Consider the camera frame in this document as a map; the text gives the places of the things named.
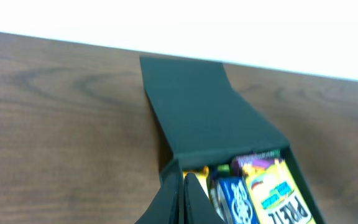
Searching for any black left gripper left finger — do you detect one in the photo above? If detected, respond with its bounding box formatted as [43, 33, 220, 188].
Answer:
[135, 174, 180, 224]

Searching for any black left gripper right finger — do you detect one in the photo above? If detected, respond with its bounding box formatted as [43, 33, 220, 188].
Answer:
[184, 173, 225, 224]

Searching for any blue Eclipse mints tin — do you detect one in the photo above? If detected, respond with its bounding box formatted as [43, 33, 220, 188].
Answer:
[217, 177, 259, 224]

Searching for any green Pretz snack box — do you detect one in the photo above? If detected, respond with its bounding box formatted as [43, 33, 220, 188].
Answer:
[231, 149, 316, 224]

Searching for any black gift box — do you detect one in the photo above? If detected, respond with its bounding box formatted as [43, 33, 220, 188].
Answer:
[140, 56, 324, 223]

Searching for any small yellow snack packet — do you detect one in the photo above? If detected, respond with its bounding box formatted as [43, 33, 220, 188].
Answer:
[183, 166, 209, 197]

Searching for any green Haribo gummy bag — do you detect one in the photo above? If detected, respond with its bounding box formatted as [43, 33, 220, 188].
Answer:
[216, 164, 231, 179]

